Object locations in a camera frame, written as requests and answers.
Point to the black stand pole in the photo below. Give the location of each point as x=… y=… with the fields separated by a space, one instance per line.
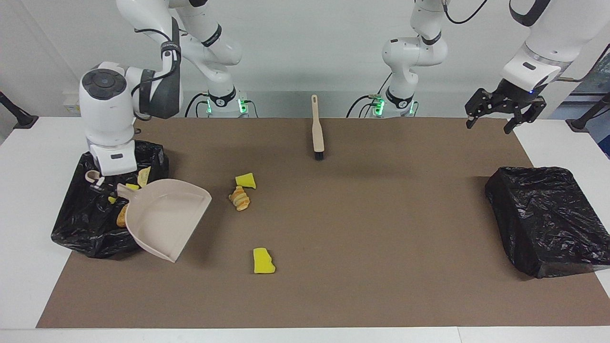
x=584 y=121
x=21 y=118

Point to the beige plastic dustpan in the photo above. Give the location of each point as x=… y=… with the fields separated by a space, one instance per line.
x=167 y=214

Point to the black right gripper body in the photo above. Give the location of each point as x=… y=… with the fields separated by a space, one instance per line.
x=106 y=189

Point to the white wall socket box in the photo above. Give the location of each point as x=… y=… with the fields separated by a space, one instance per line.
x=70 y=105

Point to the yellow sponge chunk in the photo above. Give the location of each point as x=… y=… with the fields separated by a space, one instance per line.
x=263 y=262

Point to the brown paper table mat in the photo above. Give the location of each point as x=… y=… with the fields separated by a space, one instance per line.
x=333 y=286

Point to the brown bread roll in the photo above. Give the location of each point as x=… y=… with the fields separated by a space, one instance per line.
x=122 y=218

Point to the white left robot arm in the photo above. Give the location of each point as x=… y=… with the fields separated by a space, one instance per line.
x=410 y=52

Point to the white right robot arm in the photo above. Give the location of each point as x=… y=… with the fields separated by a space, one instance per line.
x=107 y=119

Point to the green and yellow sponge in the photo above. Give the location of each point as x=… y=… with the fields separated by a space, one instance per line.
x=132 y=186

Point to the yellow sponge wedge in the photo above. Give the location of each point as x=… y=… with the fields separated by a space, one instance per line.
x=246 y=181

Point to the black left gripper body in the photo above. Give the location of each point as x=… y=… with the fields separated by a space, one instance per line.
x=512 y=95

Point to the striped croissant pastry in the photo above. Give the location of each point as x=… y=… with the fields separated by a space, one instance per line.
x=144 y=177
x=239 y=200

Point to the beige brush with black bristles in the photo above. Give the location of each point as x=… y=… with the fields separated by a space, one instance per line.
x=317 y=133

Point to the black bag lined bin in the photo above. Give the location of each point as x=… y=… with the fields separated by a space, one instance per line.
x=76 y=224
x=543 y=224

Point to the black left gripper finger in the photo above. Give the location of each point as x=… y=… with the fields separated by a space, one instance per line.
x=531 y=112
x=479 y=105

